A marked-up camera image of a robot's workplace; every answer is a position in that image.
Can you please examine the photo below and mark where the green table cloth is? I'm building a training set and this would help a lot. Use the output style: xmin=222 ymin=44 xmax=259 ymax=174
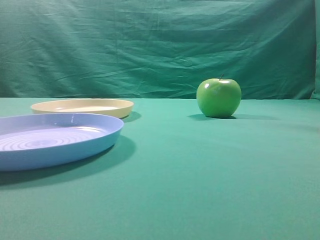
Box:
xmin=0 ymin=99 xmax=320 ymax=240

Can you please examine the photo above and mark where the green backdrop cloth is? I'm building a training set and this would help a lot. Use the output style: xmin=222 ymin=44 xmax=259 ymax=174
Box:
xmin=0 ymin=0 xmax=320 ymax=100

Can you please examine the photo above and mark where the green apple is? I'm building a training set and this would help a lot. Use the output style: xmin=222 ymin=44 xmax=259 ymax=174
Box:
xmin=196 ymin=75 xmax=242 ymax=118

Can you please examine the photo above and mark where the yellow plastic plate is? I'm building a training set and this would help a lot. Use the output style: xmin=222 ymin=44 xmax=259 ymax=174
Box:
xmin=30 ymin=98 xmax=134 ymax=119

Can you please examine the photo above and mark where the blue plastic plate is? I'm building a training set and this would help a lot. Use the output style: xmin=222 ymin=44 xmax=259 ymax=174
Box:
xmin=0 ymin=113 xmax=124 ymax=172

